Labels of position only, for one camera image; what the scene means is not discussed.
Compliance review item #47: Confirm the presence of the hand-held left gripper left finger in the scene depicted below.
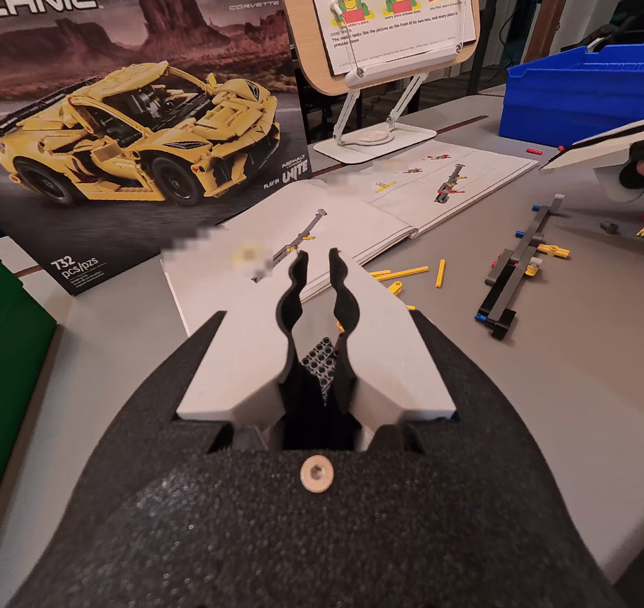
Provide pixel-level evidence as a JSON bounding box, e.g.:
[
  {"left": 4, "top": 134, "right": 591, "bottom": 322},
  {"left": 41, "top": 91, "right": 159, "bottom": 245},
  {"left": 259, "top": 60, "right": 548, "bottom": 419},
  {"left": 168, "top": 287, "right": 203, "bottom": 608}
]
[{"left": 176, "top": 250, "right": 310, "bottom": 450}]

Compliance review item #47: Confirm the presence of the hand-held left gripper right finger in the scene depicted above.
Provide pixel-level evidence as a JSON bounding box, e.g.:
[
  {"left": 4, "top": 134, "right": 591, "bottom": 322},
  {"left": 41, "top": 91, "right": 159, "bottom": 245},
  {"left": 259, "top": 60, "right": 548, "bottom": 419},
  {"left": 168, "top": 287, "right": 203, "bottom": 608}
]
[{"left": 328, "top": 247, "right": 457, "bottom": 450}]

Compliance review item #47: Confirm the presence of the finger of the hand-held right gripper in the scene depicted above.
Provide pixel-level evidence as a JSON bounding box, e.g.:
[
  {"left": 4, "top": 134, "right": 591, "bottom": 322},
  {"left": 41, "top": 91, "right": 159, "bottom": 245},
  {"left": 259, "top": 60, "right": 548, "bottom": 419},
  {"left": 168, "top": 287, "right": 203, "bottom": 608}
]
[
  {"left": 538, "top": 129, "right": 644, "bottom": 172},
  {"left": 571, "top": 119, "right": 644, "bottom": 147}
]

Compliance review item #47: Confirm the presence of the white lego instruction booklet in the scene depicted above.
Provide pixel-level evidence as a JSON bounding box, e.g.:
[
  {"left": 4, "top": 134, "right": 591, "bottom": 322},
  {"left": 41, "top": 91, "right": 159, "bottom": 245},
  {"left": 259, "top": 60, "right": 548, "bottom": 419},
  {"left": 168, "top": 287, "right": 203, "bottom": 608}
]
[{"left": 161, "top": 140, "right": 539, "bottom": 337}]

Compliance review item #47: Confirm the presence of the grey lego beam assembly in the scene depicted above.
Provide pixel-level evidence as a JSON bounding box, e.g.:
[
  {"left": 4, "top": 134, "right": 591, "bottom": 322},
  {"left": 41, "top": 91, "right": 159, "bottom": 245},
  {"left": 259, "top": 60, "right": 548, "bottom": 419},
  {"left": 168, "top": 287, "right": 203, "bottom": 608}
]
[{"left": 475, "top": 194, "right": 572, "bottom": 341}]

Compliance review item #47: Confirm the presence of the yellow car lego box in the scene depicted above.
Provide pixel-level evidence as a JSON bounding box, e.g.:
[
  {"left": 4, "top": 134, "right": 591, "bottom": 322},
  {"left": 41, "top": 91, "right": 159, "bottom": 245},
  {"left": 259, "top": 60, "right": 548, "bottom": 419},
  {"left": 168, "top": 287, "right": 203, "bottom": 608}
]
[{"left": 0, "top": 0, "right": 314, "bottom": 297}]

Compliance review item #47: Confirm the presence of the blue plastic bin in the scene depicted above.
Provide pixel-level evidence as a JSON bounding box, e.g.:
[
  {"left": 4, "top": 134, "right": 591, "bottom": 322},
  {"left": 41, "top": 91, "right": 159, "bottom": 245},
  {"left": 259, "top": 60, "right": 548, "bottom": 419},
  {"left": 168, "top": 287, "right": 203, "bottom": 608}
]
[{"left": 499, "top": 44, "right": 644, "bottom": 148}]

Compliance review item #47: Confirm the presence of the white cabinet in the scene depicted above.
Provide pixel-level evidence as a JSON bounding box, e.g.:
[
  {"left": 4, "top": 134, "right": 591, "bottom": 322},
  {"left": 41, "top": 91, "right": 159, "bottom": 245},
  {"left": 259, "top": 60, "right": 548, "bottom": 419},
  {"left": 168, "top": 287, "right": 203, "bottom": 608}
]
[{"left": 569, "top": 0, "right": 627, "bottom": 48}]

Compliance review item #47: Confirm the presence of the green plastic bin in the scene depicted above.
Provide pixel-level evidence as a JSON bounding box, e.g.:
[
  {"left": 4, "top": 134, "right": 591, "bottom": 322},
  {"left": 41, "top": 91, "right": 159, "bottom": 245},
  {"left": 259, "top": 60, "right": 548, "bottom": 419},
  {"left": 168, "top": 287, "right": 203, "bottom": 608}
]
[{"left": 0, "top": 258, "right": 57, "bottom": 478}]

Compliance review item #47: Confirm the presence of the white document stand wooden board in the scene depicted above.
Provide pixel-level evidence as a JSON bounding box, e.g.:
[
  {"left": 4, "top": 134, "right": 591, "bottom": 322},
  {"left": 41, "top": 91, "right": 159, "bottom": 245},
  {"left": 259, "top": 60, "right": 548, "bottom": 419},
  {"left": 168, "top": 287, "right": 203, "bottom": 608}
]
[{"left": 276, "top": 0, "right": 481, "bottom": 163}]

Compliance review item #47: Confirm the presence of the wooden post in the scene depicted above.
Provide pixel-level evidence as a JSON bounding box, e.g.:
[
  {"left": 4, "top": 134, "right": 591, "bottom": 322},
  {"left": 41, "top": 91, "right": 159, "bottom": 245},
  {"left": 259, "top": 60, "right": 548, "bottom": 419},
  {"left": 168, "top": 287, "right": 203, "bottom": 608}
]
[{"left": 523, "top": 0, "right": 574, "bottom": 63}]

